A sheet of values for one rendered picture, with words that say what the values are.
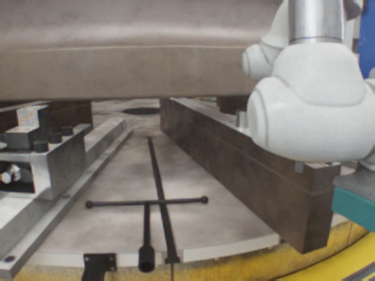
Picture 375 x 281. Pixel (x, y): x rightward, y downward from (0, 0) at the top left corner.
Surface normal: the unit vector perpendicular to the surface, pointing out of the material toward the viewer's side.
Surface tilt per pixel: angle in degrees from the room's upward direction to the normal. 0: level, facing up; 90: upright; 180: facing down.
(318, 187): 90
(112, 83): 90
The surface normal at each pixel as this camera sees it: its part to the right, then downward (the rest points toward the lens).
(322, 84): -0.07, 0.05
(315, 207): 0.33, 0.26
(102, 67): 0.07, 0.28
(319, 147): -0.03, 0.63
